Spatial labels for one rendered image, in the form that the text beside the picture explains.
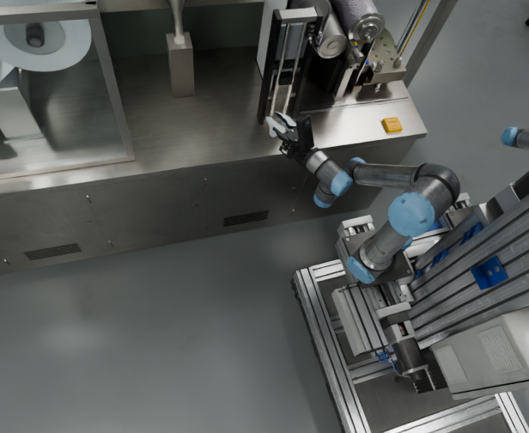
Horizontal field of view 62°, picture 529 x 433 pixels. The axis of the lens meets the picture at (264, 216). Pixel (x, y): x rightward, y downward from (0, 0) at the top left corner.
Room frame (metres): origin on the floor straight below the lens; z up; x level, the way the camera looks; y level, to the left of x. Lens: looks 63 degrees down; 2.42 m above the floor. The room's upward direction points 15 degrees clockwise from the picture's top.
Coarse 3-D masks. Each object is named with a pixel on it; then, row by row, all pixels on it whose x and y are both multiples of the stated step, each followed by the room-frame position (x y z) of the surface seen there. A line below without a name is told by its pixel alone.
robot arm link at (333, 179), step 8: (328, 160) 0.86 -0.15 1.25; (320, 168) 0.83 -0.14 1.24; (328, 168) 0.83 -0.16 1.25; (336, 168) 0.84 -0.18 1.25; (320, 176) 0.81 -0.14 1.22; (328, 176) 0.81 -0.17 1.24; (336, 176) 0.81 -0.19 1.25; (344, 176) 0.82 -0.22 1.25; (320, 184) 0.81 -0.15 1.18; (328, 184) 0.79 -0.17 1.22; (336, 184) 0.79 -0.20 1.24; (344, 184) 0.79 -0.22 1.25; (328, 192) 0.79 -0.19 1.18; (336, 192) 0.77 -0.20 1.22
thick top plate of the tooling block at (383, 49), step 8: (384, 32) 1.82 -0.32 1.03; (376, 40) 1.75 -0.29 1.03; (384, 40) 1.76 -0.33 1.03; (376, 48) 1.70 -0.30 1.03; (384, 48) 1.71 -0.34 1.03; (392, 48) 1.73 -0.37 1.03; (368, 56) 1.64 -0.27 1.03; (376, 56) 1.65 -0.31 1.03; (384, 56) 1.66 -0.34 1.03; (392, 56) 1.68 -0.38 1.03; (384, 64) 1.61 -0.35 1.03; (368, 72) 1.57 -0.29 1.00; (376, 72) 1.55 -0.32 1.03; (384, 72) 1.56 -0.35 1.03; (392, 72) 1.58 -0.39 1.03; (400, 72) 1.60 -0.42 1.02; (368, 80) 1.55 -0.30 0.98; (376, 80) 1.55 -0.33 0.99; (384, 80) 1.57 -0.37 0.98; (392, 80) 1.59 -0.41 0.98; (400, 80) 1.61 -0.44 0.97
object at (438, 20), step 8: (448, 0) 2.31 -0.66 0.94; (456, 0) 2.33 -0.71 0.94; (440, 8) 2.34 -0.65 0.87; (448, 8) 2.32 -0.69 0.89; (432, 16) 2.36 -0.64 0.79; (440, 16) 2.31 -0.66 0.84; (432, 24) 2.33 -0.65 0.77; (440, 24) 2.32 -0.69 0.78; (424, 32) 2.35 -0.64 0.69; (432, 32) 2.31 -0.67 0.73; (424, 40) 2.32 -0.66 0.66; (432, 40) 2.33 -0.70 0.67; (416, 48) 2.35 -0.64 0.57; (424, 48) 2.32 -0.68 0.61; (416, 56) 2.32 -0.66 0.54; (424, 56) 2.33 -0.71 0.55; (408, 64) 2.35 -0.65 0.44; (416, 64) 2.32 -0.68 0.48; (408, 72) 2.31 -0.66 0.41; (416, 72) 2.33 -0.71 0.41; (408, 80) 2.32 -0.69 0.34
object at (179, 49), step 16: (176, 0) 1.25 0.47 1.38; (176, 16) 1.27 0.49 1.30; (176, 32) 1.27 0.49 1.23; (176, 48) 1.25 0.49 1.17; (192, 48) 1.27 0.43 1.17; (176, 64) 1.24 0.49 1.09; (192, 64) 1.27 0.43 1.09; (176, 80) 1.24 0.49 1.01; (192, 80) 1.27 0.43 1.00; (176, 96) 1.24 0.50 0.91
